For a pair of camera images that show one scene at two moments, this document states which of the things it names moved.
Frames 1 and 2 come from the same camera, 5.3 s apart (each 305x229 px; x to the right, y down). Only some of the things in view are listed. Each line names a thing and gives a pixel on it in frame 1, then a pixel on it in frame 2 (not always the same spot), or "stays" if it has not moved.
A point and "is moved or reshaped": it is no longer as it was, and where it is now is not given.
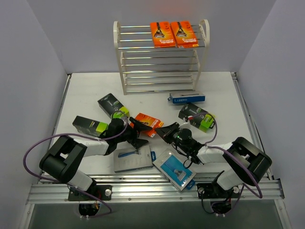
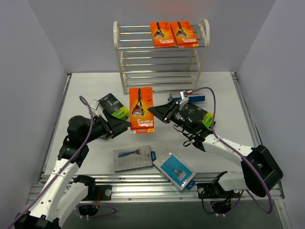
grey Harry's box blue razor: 128,160 stays
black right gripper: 172,134 → 170,112
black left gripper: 136,133 → 107,127
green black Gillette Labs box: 113,107 stays
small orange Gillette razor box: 151,121 is moved or reshaped
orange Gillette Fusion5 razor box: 184,34 stays
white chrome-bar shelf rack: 146,68 stays
